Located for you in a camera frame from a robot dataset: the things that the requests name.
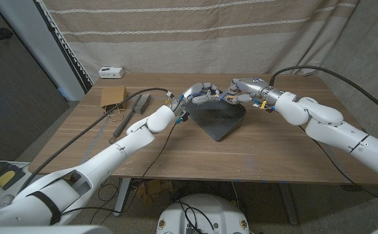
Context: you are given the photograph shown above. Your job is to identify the black torso cables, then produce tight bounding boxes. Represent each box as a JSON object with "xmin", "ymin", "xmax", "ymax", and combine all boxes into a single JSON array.
[{"xmin": 173, "ymin": 200, "xmax": 216, "ymax": 234}]

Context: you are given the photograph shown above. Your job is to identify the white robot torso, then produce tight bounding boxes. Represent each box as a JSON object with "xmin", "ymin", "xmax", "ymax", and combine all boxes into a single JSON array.
[{"xmin": 156, "ymin": 194, "xmax": 251, "ymax": 234}]

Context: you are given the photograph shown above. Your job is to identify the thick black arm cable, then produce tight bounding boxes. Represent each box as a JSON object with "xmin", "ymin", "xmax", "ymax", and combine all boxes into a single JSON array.
[
  {"xmin": 269, "ymin": 66, "xmax": 378, "ymax": 120},
  {"xmin": 18, "ymin": 87, "xmax": 171, "ymax": 192}
]

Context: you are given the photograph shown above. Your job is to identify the black strip with white trim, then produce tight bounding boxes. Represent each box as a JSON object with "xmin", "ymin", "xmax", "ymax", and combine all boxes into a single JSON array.
[{"xmin": 34, "ymin": 0, "xmax": 94, "ymax": 94}]

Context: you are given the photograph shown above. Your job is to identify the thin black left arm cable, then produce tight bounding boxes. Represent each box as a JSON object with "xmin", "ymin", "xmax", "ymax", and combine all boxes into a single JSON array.
[{"xmin": 60, "ymin": 122, "xmax": 179, "ymax": 215}]

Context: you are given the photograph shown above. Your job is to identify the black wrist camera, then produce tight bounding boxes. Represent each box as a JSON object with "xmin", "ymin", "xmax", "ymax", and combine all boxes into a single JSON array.
[
  {"xmin": 253, "ymin": 99, "xmax": 276, "ymax": 114},
  {"xmin": 175, "ymin": 110, "xmax": 190, "ymax": 125}
]

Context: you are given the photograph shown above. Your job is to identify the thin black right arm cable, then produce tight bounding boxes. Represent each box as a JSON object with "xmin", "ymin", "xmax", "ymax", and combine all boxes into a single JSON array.
[{"xmin": 299, "ymin": 125, "xmax": 378, "ymax": 206}]

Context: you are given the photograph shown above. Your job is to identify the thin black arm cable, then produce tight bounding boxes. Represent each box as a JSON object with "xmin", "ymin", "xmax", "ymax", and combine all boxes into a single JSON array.
[
  {"xmin": 60, "ymin": 122, "xmax": 179, "ymax": 215},
  {"xmin": 299, "ymin": 125, "xmax": 378, "ymax": 206}
]

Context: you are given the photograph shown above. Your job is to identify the black hand brush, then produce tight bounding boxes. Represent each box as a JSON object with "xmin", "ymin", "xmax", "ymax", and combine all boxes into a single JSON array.
[{"xmin": 108, "ymin": 93, "xmax": 152, "ymax": 145}]

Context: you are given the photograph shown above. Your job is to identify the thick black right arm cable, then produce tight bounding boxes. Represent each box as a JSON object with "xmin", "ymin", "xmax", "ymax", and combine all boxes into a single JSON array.
[{"xmin": 269, "ymin": 66, "xmax": 378, "ymax": 120}]

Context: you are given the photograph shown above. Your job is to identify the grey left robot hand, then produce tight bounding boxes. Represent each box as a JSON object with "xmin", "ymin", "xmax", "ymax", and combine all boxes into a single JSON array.
[{"xmin": 174, "ymin": 82, "xmax": 222, "ymax": 114}]

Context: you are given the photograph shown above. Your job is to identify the beige striped curtain backdrop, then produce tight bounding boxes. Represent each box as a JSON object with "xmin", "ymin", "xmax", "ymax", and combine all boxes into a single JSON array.
[{"xmin": 41, "ymin": 0, "xmax": 360, "ymax": 76}]

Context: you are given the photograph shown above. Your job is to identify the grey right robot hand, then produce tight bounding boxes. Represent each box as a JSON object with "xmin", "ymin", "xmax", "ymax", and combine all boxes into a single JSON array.
[{"xmin": 228, "ymin": 77, "xmax": 284, "ymax": 105}]

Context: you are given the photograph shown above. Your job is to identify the brown cardboard scraps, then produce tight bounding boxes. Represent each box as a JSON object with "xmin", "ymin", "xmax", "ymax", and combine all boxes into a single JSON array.
[{"xmin": 135, "ymin": 179, "xmax": 174, "ymax": 205}]

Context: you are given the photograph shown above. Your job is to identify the white power strip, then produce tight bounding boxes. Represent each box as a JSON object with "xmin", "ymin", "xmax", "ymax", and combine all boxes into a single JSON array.
[{"xmin": 98, "ymin": 66, "xmax": 125, "ymax": 79}]

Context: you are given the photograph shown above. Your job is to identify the black plastic dustpan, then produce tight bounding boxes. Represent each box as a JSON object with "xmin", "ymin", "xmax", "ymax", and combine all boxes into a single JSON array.
[{"xmin": 185, "ymin": 97, "xmax": 247, "ymax": 142}]

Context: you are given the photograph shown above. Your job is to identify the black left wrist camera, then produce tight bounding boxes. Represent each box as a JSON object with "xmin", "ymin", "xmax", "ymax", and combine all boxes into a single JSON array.
[{"xmin": 175, "ymin": 110, "xmax": 190, "ymax": 125}]

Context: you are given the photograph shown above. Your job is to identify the orange grey handled scissors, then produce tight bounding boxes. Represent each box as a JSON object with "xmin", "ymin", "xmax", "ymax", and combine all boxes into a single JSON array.
[{"xmin": 216, "ymin": 86, "xmax": 242, "ymax": 104}]

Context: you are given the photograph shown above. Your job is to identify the white table leg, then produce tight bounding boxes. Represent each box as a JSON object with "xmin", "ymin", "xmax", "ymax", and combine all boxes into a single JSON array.
[{"xmin": 113, "ymin": 177, "xmax": 132, "ymax": 217}]

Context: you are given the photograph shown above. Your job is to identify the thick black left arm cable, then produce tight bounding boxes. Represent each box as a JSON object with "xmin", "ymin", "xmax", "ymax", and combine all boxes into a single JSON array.
[{"xmin": 18, "ymin": 87, "xmax": 171, "ymax": 192}]

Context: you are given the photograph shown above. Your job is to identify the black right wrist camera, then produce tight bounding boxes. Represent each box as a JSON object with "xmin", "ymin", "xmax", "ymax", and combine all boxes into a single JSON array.
[{"xmin": 253, "ymin": 99, "xmax": 276, "ymax": 114}]

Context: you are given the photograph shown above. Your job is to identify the white sneaker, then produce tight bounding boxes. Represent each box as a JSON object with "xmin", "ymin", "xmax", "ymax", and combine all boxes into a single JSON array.
[{"xmin": 0, "ymin": 194, "xmax": 14, "ymax": 212}]

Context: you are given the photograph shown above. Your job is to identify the grey table leg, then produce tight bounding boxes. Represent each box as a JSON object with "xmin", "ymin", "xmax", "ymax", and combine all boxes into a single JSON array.
[{"xmin": 278, "ymin": 183, "xmax": 299, "ymax": 226}]

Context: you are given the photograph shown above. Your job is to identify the brown paper bag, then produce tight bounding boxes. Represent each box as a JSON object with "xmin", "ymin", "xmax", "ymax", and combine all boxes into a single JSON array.
[{"xmin": 100, "ymin": 85, "xmax": 129, "ymax": 123}]

